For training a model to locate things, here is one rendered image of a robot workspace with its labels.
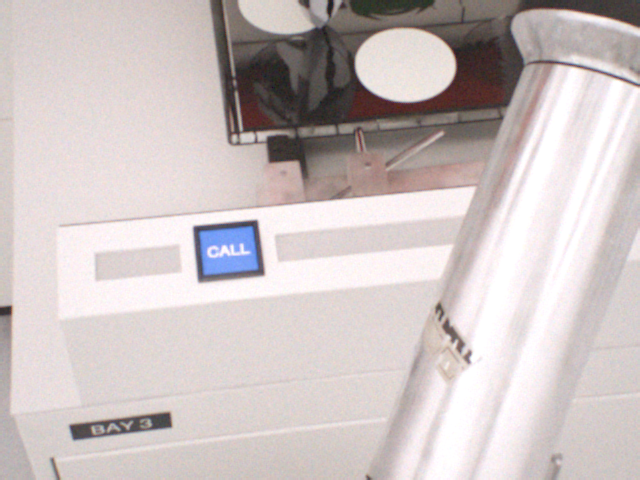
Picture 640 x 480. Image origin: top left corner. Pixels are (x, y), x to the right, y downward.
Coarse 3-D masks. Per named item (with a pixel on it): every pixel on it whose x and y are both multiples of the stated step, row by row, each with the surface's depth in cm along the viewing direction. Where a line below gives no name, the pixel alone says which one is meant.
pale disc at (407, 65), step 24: (360, 48) 128; (384, 48) 128; (408, 48) 128; (432, 48) 128; (360, 72) 126; (384, 72) 126; (408, 72) 126; (432, 72) 126; (384, 96) 124; (408, 96) 124; (432, 96) 124
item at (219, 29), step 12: (216, 12) 130; (216, 24) 129; (216, 36) 128; (216, 48) 128; (228, 48) 128; (228, 60) 126; (228, 72) 125; (228, 84) 124; (228, 96) 123; (228, 108) 122; (228, 120) 122; (228, 132) 121
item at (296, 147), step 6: (294, 144) 127; (300, 144) 127; (294, 150) 126; (300, 150) 126; (294, 156) 126; (300, 156) 126; (300, 162) 125; (300, 168) 125; (306, 168) 125; (306, 174) 124
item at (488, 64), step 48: (384, 0) 132; (432, 0) 132; (480, 0) 132; (240, 48) 128; (288, 48) 128; (336, 48) 128; (480, 48) 128; (240, 96) 124; (288, 96) 124; (336, 96) 124; (480, 96) 124
